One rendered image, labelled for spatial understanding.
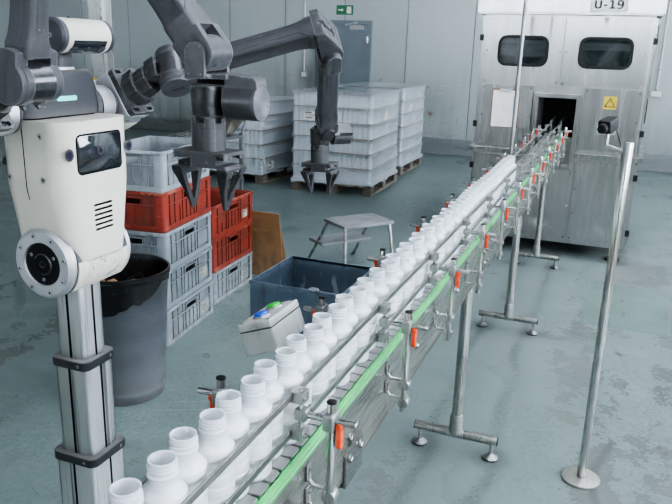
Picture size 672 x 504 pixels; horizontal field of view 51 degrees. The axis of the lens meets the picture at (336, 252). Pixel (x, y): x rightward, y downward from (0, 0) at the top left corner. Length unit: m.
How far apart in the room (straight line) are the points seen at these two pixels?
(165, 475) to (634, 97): 5.50
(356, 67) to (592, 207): 6.90
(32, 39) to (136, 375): 2.32
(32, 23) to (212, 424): 0.76
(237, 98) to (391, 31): 11.06
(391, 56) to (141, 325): 9.36
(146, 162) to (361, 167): 4.63
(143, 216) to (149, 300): 0.75
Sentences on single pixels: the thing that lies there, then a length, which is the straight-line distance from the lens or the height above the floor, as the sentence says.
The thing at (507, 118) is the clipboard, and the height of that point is 1.13.
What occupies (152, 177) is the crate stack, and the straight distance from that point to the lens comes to 3.88.
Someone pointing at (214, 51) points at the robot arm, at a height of 1.65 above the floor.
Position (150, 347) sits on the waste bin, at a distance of 3.44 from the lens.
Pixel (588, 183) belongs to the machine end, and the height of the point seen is 0.65.
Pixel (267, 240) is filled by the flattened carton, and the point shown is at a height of 0.29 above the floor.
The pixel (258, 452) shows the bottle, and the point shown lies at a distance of 1.14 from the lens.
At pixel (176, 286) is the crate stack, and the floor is 0.32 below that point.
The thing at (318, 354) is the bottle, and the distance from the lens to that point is 1.30.
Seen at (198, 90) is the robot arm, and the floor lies 1.59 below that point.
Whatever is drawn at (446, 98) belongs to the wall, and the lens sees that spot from 11.93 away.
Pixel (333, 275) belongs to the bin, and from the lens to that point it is 2.44.
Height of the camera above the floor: 1.66
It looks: 16 degrees down
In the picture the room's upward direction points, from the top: 2 degrees clockwise
